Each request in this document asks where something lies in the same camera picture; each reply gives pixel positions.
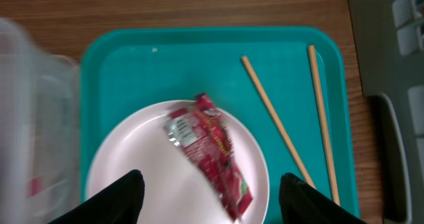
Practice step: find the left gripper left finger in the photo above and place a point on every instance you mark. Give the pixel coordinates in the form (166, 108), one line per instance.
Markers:
(119, 202)

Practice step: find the teal plastic tray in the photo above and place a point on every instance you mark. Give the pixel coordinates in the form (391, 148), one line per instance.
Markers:
(128, 69)

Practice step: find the large white plate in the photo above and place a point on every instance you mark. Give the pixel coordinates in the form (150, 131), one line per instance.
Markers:
(175, 190)

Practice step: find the grey dish rack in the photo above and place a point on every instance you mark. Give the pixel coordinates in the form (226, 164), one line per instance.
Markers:
(389, 44)

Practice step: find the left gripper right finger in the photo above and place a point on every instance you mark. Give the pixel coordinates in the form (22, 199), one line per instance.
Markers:
(302, 204)

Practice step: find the wooden chopstick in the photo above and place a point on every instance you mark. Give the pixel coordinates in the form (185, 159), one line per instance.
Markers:
(279, 125)
(323, 124)

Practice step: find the clear plastic bin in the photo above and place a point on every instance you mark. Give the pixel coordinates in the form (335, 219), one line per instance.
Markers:
(39, 130)

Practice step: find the red sauce packet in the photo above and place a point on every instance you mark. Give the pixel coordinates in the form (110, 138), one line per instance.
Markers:
(198, 130)

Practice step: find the right wooden chopstick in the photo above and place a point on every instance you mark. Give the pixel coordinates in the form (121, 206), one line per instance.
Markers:
(323, 124)

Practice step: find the left wooden chopstick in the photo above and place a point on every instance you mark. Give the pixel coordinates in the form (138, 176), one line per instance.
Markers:
(279, 125)

